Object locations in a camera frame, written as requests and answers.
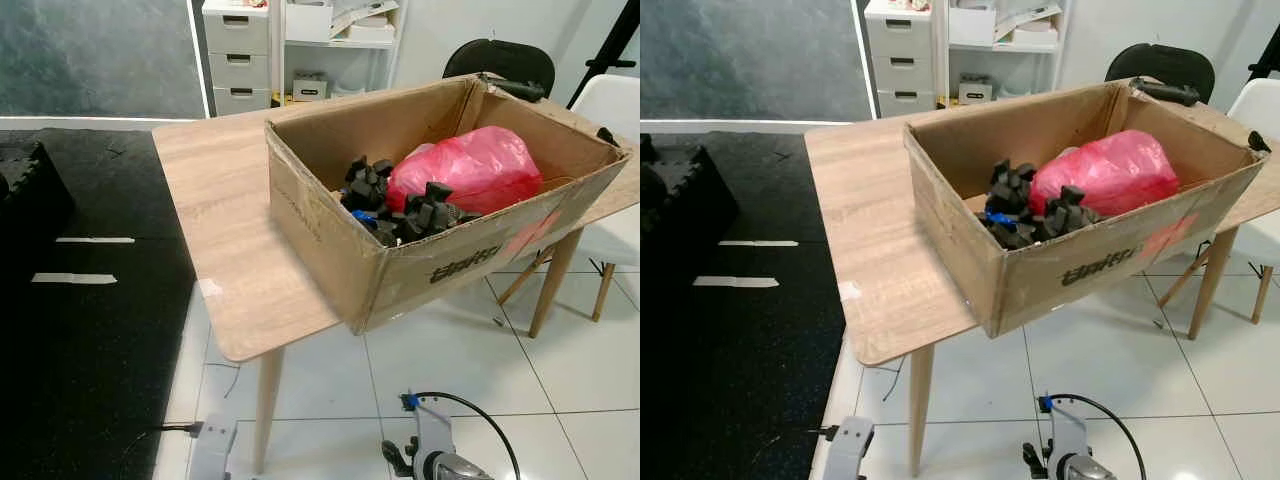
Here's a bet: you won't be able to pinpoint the white carton box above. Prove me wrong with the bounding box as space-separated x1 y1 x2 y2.
285 3 334 43
948 6 997 46

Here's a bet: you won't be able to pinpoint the grey drawer cabinet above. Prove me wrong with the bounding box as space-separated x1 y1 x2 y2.
863 0 936 118
200 0 273 118

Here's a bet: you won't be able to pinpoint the black office chair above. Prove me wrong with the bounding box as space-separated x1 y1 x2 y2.
1105 43 1216 104
443 38 557 101

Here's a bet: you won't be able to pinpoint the dark framed wall board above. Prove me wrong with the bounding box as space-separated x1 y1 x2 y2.
640 0 876 124
0 0 213 121

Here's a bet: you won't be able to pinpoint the red plastic bag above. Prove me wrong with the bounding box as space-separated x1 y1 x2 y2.
385 126 544 216
1028 130 1181 218

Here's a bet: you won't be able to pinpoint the white shelf unit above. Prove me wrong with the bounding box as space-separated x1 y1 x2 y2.
272 0 409 103
935 0 1069 103

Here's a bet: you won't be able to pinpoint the black floor mat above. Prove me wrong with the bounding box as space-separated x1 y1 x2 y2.
640 133 846 480
0 128 198 480

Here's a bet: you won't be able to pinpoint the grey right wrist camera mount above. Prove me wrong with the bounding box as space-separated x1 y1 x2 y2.
408 395 456 479
1045 397 1091 479

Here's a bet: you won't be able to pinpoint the light wooden table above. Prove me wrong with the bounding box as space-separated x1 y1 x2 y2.
805 100 1280 478
152 95 641 476

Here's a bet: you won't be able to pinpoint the white chair wooden legs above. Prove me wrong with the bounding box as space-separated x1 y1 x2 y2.
1160 78 1280 326
497 73 641 323

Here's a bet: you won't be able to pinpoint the large cardboard box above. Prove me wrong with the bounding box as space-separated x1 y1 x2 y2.
265 75 633 336
903 78 1269 339

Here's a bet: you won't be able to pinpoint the black handle tool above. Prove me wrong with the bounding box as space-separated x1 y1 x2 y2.
478 72 547 102
1130 76 1199 107

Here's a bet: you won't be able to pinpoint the stacked papers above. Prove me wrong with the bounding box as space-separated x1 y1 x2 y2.
995 0 1061 45
330 0 399 42

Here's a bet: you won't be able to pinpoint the black foam scrap pile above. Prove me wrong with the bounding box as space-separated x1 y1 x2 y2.
975 158 1103 251
340 155 483 248

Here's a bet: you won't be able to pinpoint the black tripod stand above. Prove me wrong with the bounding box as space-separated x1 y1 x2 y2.
1247 35 1280 83
567 0 641 109

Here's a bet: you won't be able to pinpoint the black foam mat stack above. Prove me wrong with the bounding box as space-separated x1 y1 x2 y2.
640 135 736 236

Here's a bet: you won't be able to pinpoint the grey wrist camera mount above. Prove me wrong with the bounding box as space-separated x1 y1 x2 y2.
828 415 876 480
188 415 239 480
408 395 456 479
1045 397 1091 479

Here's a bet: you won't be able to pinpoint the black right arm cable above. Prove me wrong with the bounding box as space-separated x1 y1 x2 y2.
1040 393 1149 480
403 392 522 480

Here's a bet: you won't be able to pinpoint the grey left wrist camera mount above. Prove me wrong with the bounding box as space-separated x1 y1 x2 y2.
188 415 239 480
828 415 876 480

